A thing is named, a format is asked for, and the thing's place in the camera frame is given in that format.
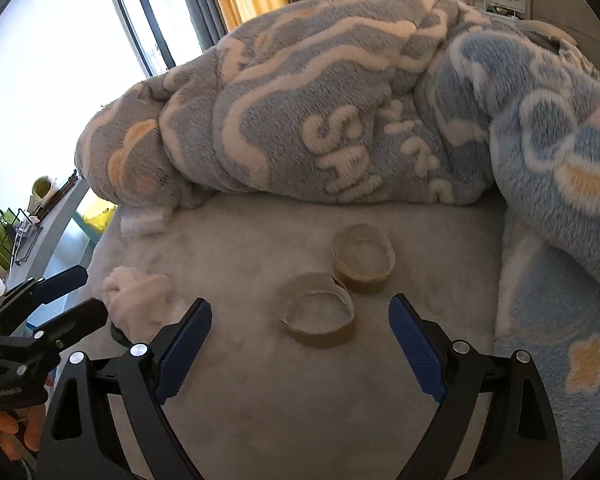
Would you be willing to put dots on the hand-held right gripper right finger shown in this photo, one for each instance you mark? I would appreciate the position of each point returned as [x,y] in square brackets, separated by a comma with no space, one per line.
[417,355]

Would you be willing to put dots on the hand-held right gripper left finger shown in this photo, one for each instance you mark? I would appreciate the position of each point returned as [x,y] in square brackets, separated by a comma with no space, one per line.
[180,355]

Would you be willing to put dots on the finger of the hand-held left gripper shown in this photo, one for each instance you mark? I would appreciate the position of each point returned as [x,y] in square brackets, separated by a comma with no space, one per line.
[62,282]
[82,317]

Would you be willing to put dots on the white tissue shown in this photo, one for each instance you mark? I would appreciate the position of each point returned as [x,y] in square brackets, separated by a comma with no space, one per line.
[135,295]

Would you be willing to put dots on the brown cardboard tape roll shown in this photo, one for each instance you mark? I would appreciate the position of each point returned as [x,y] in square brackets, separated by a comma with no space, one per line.
[365,282]
[320,335]

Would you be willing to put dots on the person's left hand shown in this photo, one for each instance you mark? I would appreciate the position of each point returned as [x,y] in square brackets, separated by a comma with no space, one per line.
[15,430]

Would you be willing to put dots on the light blue table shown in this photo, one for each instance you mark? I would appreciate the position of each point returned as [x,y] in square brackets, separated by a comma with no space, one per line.
[55,225]

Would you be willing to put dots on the green handbag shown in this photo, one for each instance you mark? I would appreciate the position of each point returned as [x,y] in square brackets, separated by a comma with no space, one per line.
[0,250]

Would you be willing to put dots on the dark wooden sticks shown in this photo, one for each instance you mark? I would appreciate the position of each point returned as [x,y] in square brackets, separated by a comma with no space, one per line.
[62,190]

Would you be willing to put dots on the grey-blue bed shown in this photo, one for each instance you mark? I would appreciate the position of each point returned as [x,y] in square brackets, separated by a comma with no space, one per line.
[300,400]

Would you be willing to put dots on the blue patterned fleece blanket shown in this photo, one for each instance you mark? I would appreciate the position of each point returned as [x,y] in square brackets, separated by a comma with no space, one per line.
[330,110]

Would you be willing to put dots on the black framed glass door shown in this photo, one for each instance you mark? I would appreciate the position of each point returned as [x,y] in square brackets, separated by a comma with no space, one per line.
[145,10]

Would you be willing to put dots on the grey curtain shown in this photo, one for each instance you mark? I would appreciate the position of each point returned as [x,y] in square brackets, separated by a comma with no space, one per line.
[200,0]

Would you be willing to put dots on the beige pillow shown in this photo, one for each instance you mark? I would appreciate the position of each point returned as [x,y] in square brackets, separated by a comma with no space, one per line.
[545,30]

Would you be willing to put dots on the grey headboard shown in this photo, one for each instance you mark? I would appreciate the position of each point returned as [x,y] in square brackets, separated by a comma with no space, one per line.
[580,25]

